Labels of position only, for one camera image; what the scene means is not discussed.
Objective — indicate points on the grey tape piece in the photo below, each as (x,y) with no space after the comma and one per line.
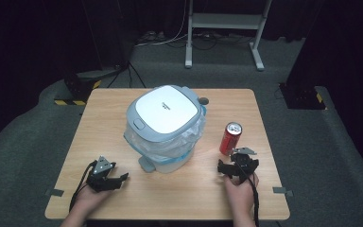
(282,190)
(55,192)

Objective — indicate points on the black tripod legs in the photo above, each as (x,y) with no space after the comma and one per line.
(129,74)

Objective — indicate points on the white and grey-blue trash bin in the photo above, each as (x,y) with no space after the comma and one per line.
(165,110)

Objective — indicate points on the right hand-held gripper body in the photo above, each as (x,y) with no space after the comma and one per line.
(245,164)

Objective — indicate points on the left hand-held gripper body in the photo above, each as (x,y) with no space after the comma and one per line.
(100,176)

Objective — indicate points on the person's right hand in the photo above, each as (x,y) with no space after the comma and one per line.
(240,192)

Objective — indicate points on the black stand with yellow mark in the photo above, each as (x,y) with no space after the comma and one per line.
(302,94)

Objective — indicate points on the red drink can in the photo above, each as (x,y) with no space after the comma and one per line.
(229,140)

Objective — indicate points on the clear plastic bin liner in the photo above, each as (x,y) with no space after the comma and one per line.
(182,142)

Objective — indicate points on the white metal stand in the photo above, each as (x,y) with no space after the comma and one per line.
(225,22)

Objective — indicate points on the black stand with striped base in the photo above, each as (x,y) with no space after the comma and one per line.
(85,78)

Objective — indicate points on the person's left hand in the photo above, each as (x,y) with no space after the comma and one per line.
(92,196)

